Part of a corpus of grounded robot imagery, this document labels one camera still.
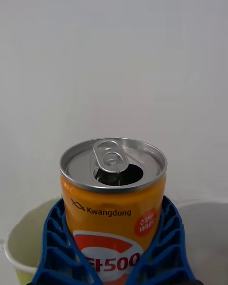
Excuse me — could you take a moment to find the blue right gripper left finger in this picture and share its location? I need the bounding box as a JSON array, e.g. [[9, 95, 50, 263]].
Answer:
[[30, 197, 103, 285]]

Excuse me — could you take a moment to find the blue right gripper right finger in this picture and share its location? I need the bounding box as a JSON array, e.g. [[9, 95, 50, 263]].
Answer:
[[128, 194, 198, 285]]

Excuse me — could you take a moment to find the orange drink can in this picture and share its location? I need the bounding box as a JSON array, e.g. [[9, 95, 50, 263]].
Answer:
[[59, 137, 168, 285]]

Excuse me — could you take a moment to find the yellow-green plastic waste bin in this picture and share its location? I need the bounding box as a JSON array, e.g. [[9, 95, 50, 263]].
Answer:
[[3, 194, 63, 285]]

